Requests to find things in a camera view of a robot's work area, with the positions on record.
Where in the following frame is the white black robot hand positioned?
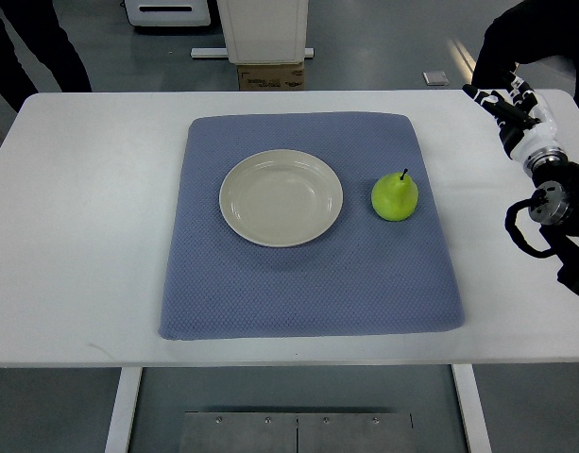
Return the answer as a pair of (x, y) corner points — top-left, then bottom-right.
(463, 72), (568, 176)

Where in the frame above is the green pear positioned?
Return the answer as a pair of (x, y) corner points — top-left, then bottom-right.
(370, 168), (418, 222)

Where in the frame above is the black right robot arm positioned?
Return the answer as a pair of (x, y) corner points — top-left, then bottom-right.
(529, 153), (579, 296)

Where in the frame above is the grey floor outlet plate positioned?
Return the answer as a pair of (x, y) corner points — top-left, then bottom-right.
(422, 71), (450, 87)

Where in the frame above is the cream round plate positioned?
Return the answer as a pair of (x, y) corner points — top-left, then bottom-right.
(218, 149), (344, 247)

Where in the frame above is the person in black right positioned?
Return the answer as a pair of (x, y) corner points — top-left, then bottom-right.
(471, 0), (579, 108)

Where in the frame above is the person in black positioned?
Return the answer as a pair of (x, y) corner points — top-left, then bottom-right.
(471, 0), (579, 108)
(0, 0), (92, 111)

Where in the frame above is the blue textured cloth mat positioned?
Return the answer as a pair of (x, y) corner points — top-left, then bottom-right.
(159, 111), (464, 340)

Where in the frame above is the brown cardboard box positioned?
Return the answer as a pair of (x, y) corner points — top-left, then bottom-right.
(236, 62), (305, 92)

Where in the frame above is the white right table leg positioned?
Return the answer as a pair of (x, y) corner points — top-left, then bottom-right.
(451, 364), (492, 453)

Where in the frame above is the white table leg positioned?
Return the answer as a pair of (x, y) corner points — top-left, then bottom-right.
(451, 364), (492, 453)
(104, 367), (143, 453)

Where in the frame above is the white appliance with black slot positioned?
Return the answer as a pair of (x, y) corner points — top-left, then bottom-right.
(124, 0), (212, 27)

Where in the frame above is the person in black left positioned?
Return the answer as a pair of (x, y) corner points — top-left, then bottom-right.
(0, 0), (92, 111)

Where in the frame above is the white left table leg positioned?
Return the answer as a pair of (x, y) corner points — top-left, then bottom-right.
(104, 367), (143, 453)

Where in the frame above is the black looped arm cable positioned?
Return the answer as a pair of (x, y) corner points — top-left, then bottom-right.
(504, 196), (564, 259)

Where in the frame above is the metal base plate with screws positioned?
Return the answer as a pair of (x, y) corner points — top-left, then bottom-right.
(179, 412), (416, 452)

